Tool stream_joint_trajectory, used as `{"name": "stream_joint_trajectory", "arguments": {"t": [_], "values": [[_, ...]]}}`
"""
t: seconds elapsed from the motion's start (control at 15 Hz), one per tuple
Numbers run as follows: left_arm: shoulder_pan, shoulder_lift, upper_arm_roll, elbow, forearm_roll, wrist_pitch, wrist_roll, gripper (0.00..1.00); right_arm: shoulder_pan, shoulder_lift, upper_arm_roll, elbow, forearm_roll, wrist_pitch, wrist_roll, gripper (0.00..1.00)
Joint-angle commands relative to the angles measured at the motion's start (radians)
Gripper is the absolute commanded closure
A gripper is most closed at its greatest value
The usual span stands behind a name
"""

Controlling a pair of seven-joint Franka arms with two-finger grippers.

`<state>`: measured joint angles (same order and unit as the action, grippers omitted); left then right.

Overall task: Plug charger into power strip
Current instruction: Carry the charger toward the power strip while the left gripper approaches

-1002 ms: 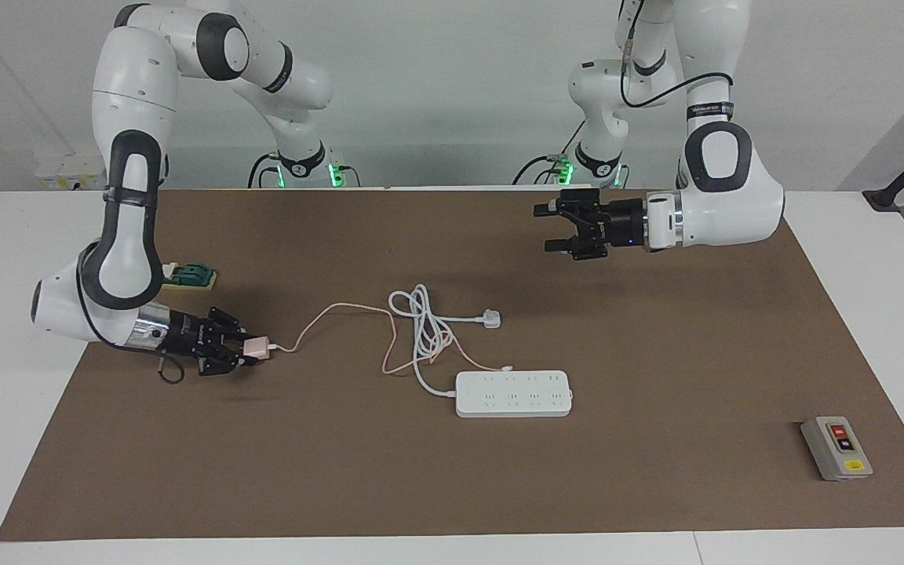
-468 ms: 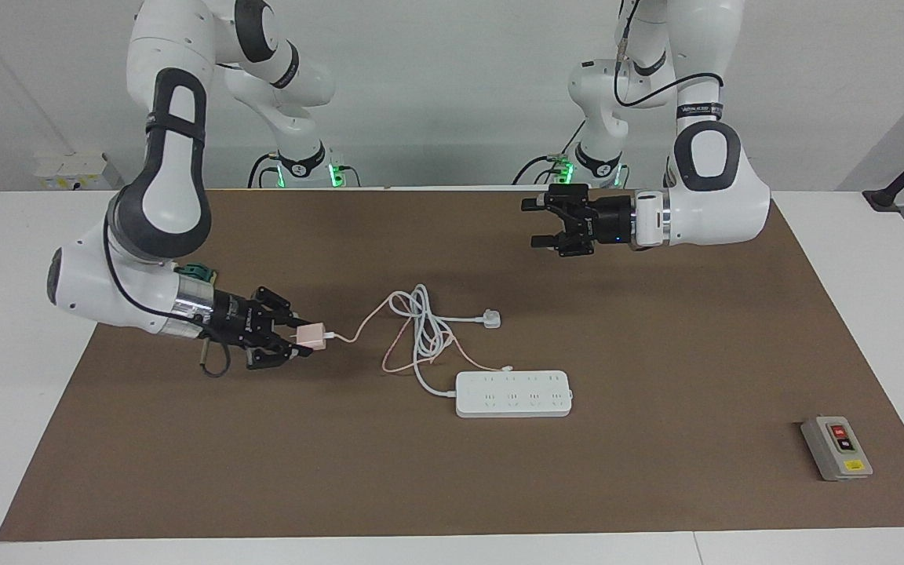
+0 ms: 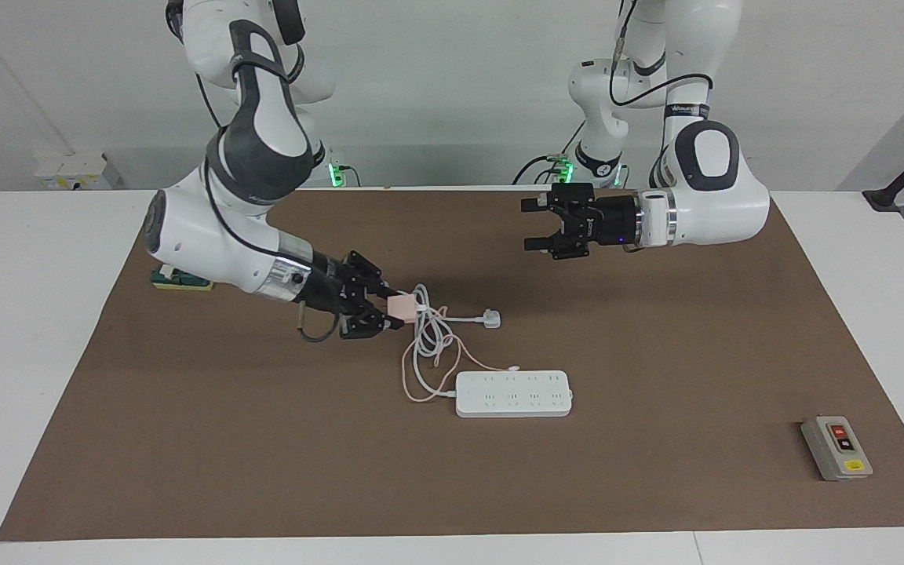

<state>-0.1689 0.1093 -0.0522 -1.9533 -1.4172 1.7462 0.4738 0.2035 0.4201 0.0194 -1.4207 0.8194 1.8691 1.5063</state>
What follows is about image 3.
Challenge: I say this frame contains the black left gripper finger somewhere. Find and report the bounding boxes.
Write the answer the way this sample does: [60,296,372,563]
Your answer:
[521,184,583,225]
[523,223,583,262]

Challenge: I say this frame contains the white power strip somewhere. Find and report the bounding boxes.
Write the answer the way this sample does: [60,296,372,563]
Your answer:
[454,370,574,418]

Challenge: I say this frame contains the brown table mat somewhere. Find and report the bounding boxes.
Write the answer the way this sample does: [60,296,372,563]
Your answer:
[0,187,904,542]

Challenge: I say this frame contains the white power cord with plug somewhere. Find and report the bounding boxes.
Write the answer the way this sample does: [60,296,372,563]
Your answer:
[411,284,502,399]

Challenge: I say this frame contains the black left arm base cable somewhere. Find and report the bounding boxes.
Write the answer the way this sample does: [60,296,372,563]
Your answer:
[512,118,586,187]

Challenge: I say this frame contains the green knife switch yellow base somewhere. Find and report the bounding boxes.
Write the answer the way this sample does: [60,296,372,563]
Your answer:
[151,265,215,293]

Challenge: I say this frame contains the thin pink charging cable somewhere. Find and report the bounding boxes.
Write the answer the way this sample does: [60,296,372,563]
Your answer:
[401,304,522,404]

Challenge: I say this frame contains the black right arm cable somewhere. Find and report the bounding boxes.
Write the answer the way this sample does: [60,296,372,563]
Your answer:
[195,71,343,344]

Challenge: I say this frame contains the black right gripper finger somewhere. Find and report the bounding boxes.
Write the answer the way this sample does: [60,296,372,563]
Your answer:
[346,250,399,303]
[340,308,406,343]

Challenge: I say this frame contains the grey on-off switch box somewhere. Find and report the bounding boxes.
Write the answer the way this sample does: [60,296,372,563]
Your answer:
[800,415,874,482]

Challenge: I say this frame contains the white wall socket box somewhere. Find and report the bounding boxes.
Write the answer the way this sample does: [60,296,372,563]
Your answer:
[35,153,125,191]

